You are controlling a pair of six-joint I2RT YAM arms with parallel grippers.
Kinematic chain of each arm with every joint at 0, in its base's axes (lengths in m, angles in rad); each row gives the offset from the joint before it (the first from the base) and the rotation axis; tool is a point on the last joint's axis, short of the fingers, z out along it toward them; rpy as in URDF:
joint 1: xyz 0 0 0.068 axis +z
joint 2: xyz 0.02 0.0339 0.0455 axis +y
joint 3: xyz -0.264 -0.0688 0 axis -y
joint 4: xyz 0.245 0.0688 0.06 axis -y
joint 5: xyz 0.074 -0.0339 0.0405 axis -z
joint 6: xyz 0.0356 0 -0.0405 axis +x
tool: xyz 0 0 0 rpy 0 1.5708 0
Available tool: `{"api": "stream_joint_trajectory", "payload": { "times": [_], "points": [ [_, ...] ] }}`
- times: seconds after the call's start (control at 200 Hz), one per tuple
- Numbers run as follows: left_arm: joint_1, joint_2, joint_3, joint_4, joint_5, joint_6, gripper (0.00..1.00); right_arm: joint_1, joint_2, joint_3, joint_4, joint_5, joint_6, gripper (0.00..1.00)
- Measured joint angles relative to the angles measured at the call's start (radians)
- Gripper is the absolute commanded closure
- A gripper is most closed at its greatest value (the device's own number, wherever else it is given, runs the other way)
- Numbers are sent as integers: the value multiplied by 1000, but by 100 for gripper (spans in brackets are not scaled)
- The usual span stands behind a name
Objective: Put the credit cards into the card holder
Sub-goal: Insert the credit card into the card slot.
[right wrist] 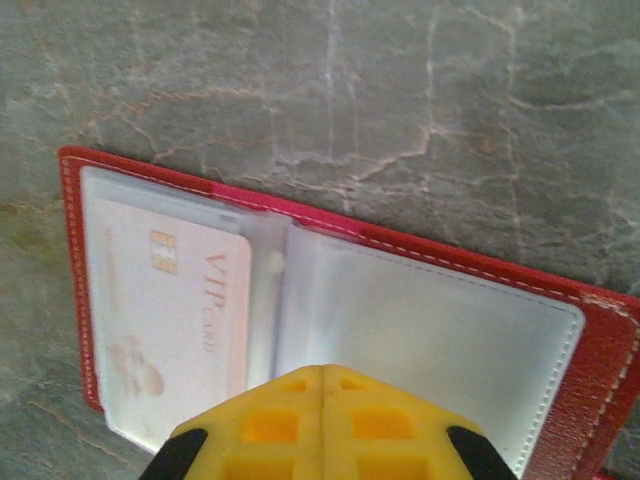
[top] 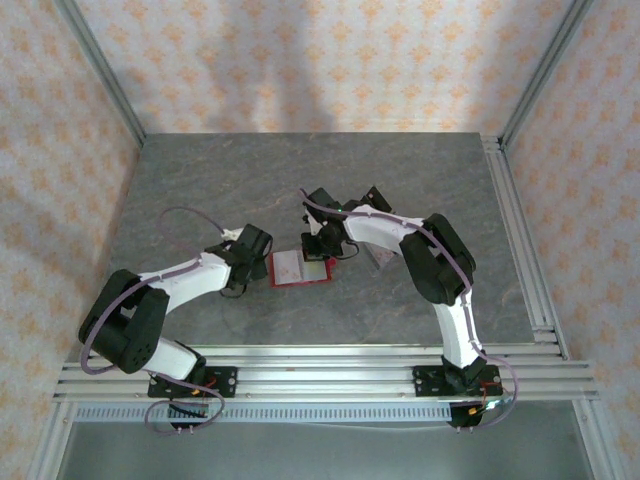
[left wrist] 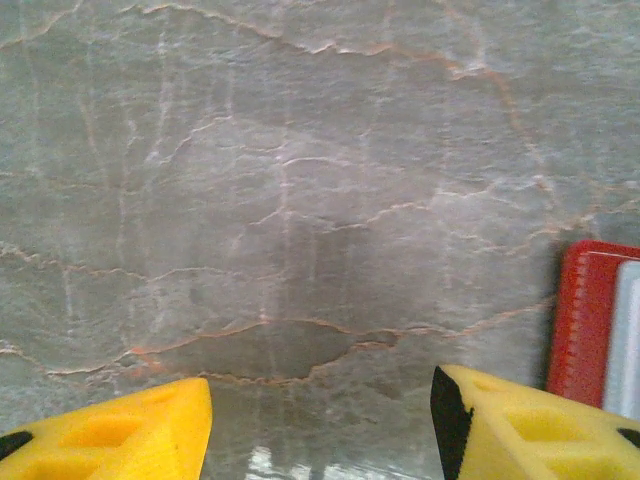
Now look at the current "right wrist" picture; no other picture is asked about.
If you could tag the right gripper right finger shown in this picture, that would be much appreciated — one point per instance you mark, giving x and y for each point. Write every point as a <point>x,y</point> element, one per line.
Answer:
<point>390,435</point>

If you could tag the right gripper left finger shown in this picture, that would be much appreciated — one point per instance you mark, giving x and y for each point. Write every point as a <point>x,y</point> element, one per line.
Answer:
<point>260,435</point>

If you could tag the white VIP card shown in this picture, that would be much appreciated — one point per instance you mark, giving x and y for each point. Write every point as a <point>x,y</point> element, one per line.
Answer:
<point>190,320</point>

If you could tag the red card holder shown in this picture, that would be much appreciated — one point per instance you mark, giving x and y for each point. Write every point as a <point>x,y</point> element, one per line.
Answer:
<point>600,350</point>

